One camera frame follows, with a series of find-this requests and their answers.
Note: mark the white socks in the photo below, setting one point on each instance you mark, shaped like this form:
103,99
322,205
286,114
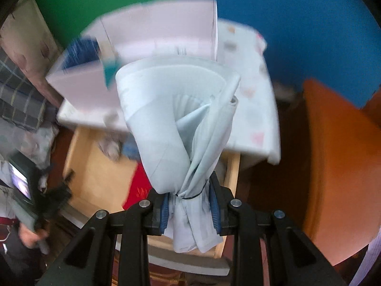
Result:
154,110

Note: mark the red garment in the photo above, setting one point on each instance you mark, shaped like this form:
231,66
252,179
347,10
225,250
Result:
138,190

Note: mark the dark blue patterned garment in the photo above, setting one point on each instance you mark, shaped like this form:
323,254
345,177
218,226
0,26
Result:
82,52

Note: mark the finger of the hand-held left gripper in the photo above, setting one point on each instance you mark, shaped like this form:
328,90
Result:
55,201
68,177

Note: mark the white shoebox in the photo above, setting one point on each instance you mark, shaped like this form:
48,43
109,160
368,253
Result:
166,29

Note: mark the green foam wall mat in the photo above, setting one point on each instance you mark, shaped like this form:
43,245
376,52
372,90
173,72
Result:
89,0

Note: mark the grey plaid blanket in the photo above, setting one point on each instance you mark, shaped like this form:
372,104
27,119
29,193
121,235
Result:
18,95

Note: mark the white patterned cover sheet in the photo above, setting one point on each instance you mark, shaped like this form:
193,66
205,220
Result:
250,110

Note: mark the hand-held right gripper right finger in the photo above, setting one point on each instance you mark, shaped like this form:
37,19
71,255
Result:
215,211

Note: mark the white fabric strip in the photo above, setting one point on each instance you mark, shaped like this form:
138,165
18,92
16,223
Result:
369,265

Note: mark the orange wooden chair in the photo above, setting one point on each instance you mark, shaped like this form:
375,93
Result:
342,169

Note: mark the grey ribbed sock bundle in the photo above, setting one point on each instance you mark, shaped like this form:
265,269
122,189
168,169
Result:
110,149

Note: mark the sky blue rolled garment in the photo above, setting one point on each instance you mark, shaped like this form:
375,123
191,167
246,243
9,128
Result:
131,150

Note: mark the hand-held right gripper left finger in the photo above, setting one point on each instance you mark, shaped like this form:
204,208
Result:
163,217

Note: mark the blue foam wall mat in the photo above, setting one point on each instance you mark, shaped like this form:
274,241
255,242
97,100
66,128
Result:
297,20

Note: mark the person's left hand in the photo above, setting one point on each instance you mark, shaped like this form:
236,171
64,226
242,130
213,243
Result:
31,238

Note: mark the white plastic bag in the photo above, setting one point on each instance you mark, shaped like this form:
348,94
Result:
35,143

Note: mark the floral pillow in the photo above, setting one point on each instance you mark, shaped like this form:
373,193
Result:
26,44

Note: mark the person's dark clothing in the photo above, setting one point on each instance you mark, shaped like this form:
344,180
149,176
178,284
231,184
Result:
18,262

